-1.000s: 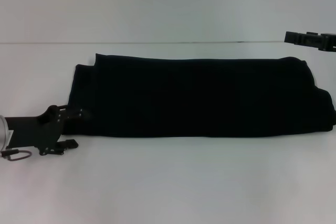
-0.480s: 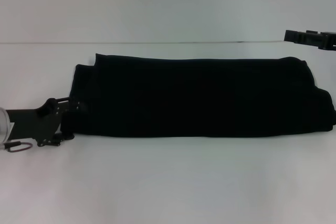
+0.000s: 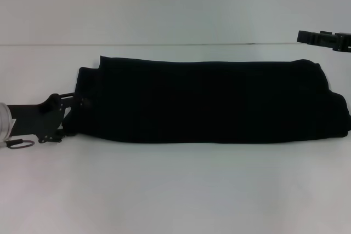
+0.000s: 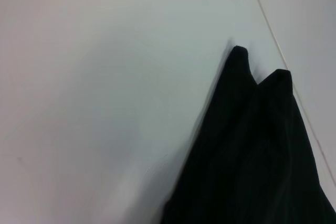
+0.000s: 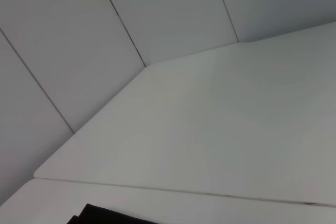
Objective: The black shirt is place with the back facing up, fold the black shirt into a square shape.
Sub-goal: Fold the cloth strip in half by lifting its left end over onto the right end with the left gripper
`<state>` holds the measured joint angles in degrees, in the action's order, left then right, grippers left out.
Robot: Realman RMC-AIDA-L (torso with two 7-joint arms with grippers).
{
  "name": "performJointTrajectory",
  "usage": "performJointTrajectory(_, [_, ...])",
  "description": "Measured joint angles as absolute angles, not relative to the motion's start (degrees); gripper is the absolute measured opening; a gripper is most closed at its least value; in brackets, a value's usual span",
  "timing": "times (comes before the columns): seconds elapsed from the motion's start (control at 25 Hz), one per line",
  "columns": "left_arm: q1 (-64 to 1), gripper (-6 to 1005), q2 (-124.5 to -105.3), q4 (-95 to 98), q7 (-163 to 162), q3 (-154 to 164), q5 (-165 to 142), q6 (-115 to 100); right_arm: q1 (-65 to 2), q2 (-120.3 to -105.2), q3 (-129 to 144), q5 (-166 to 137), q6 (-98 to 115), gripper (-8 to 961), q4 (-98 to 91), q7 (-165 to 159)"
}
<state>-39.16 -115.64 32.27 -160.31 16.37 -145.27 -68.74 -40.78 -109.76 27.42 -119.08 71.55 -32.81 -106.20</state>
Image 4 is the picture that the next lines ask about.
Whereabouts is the black t-shirt with FREE print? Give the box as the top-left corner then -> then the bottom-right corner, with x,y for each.
160,45 -> 336,224

